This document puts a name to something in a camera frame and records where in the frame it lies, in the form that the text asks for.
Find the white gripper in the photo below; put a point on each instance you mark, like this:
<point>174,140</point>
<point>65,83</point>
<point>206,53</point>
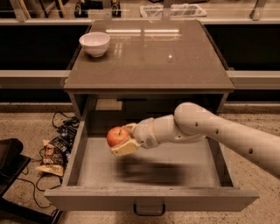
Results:
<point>145,132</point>

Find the red apple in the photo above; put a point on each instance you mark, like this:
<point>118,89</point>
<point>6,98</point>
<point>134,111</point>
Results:
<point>117,135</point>

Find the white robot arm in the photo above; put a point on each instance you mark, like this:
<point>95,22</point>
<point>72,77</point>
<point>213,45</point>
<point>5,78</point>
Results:
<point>190,123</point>

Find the grey cabinet with glossy top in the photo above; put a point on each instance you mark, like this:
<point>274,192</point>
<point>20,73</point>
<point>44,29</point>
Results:
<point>149,59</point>

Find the grey open drawer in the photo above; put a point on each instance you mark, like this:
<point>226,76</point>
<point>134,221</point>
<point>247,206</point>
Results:
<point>184,177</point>

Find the cream label inside cabinet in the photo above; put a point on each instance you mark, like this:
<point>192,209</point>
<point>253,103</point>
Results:
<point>108,104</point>

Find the dark blue snack bag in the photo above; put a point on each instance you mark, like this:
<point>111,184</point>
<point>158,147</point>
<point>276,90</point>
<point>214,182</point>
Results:
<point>65,140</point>

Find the yellow snack bag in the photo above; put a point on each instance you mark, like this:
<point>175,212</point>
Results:
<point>53,159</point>

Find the white ceramic bowl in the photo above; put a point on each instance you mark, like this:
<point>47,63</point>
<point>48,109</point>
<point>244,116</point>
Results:
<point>95,43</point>

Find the black drawer handle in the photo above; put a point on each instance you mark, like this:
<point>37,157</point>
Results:
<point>149,211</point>

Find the white wire basket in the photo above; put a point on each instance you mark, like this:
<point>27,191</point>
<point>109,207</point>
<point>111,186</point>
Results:
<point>184,10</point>

